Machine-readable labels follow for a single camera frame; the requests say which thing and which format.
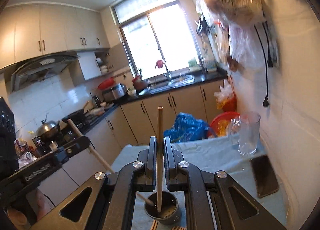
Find black power cable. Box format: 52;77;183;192
253;21;274;108

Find dark chopstick holder cup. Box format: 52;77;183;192
144;191;182;225

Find red bin with bags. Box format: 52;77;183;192
214;79;237;112

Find clear glass mug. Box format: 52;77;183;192
227;112;261;156

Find steel pot with lid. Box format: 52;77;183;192
36;113;61;141

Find kitchen window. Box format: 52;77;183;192
112;0;201;80

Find red plastic basin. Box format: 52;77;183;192
207;112;240;138

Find black wok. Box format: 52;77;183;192
62;101;89;124

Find sink faucet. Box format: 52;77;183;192
154;59;173;82

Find blue plastic bag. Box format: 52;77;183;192
163;113;209;143

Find upper kitchen cabinets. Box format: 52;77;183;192
1;4;110;68

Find black smartphone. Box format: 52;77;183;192
250;155;279;198

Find white hanging plastic bag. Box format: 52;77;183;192
215;25;265;71

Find range hood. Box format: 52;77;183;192
10;54;78;92

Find silver rice cooker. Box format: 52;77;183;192
102;83;127;102

